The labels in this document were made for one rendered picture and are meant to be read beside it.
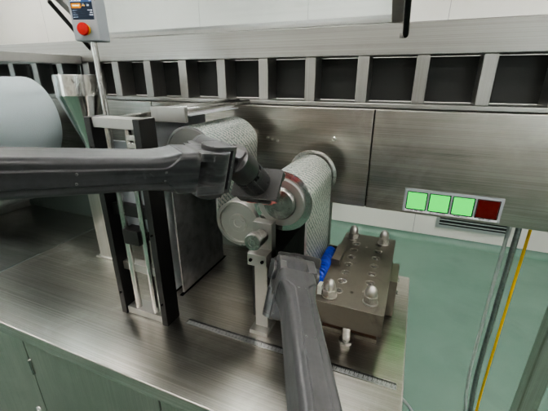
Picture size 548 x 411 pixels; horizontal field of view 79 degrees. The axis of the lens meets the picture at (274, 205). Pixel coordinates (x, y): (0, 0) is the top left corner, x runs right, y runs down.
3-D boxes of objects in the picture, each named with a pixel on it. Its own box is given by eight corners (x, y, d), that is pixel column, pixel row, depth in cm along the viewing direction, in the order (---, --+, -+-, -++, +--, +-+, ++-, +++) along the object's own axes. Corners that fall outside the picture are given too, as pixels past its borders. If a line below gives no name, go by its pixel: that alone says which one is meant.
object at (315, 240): (302, 289, 85) (305, 223, 78) (325, 249, 105) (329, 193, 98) (304, 290, 84) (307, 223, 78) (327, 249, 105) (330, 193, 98)
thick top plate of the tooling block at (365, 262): (312, 320, 81) (314, 298, 79) (345, 247, 115) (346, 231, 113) (381, 338, 75) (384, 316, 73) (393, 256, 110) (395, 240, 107)
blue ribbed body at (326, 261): (306, 291, 85) (307, 280, 84) (326, 253, 104) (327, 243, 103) (319, 294, 84) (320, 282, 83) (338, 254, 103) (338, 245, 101)
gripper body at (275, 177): (279, 204, 64) (265, 189, 58) (234, 198, 68) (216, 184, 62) (286, 174, 66) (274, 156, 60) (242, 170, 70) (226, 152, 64)
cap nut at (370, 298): (360, 304, 77) (363, 288, 75) (363, 295, 80) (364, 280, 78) (377, 308, 76) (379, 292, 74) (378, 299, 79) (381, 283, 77)
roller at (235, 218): (218, 240, 89) (215, 198, 84) (258, 208, 111) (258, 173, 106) (258, 249, 84) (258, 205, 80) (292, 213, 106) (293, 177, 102)
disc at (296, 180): (252, 223, 83) (254, 166, 77) (253, 223, 83) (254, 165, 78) (308, 236, 78) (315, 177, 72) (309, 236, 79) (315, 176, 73)
